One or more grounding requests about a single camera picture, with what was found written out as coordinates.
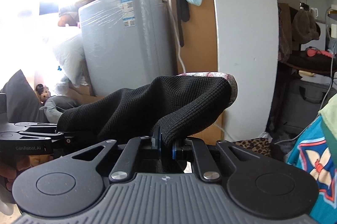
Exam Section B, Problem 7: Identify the grey washing machine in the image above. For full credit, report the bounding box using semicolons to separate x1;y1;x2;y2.
78;0;178;96

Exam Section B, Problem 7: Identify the brown cardboard panel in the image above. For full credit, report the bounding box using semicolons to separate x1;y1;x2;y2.
171;0;224;145

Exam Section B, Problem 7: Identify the brown plush toy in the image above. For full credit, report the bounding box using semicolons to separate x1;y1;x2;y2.
35;84;51;105

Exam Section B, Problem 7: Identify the teal printed jersey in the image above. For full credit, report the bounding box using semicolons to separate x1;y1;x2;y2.
287;116;336;223

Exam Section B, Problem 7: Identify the leopard print fabric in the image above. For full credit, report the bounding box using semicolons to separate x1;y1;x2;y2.
233;138;271;157

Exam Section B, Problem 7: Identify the white pillar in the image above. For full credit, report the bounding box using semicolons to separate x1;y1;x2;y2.
214;0;279;141

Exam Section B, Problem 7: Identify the person's left hand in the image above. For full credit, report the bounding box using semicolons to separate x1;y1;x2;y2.
1;155;54;191

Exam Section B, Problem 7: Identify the grey plush toy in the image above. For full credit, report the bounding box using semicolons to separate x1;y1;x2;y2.
39;96;79;123

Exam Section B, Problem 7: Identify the black knit garment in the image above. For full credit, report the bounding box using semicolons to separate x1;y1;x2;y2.
56;75;234;174

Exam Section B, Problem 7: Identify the dark grey pillow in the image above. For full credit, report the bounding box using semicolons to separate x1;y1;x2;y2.
1;70;48;123

